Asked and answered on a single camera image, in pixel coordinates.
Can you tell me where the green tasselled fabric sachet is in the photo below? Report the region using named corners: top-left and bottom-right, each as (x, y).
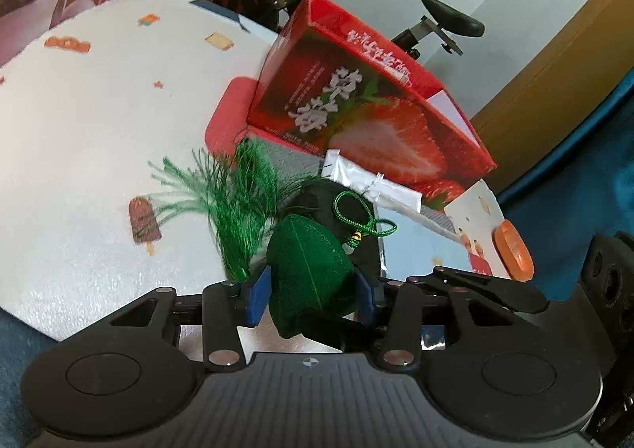
top-left (149, 138), bottom-right (398, 340)

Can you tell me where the blue fabric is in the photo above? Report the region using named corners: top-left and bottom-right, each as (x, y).
top-left (495, 76), bottom-right (634, 243)

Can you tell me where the grey knitted towel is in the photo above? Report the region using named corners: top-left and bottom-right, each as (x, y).
top-left (248, 127), bottom-right (328, 182)

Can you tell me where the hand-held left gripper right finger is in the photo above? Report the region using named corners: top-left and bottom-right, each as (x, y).
top-left (353, 269), bottom-right (526, 372)

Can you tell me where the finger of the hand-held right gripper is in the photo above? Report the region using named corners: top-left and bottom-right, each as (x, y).
top-left (407, 266), bottom-right (548, 314)

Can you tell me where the red strawberry print cardboard box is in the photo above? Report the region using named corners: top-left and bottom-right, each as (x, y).
top-left (246, 0), bottom-right (497, 208)

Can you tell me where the orange plastic case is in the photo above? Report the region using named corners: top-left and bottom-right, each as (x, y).
top-left (494, 220), bottom-right (535, 283)

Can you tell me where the white foil packet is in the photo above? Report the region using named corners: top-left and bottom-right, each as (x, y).
top-left (319, 148), bottom-right (423, 217)

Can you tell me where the wooden panel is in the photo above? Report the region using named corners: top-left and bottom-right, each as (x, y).
top-left (470, 0), bottom-right (634, 191)

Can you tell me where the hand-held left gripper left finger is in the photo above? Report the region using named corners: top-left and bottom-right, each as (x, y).
top-left (113, 265), bottom-right (272, 372)

